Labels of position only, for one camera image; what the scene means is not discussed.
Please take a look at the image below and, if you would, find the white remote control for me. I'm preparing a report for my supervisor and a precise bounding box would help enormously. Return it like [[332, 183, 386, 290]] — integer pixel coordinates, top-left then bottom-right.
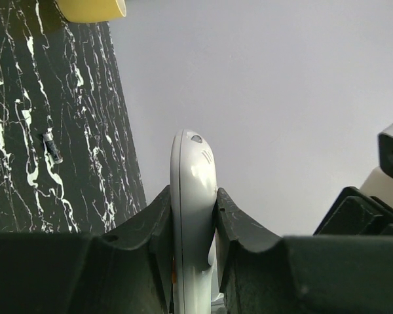
[[170, 129, 217, 313]]

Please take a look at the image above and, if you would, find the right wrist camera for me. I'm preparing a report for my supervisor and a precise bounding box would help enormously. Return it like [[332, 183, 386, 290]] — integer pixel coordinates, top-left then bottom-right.
[[360, 123, 393, 207]]

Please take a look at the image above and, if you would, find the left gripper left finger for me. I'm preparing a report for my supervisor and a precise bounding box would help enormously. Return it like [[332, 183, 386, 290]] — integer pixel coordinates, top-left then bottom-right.
[[0, 188, 173, 313]]

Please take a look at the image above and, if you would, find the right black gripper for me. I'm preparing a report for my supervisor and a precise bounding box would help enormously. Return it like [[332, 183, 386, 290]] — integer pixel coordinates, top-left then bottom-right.
[[314, 186, 393, 236]]

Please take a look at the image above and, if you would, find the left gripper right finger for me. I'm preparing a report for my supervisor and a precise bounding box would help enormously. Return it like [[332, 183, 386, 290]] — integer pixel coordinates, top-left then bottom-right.
[[215, 189, 393, 313]]

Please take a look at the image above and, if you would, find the yellow mug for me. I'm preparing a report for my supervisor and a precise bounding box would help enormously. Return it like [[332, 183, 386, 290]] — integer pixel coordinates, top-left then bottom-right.
[[56, 0, 126, 24]]

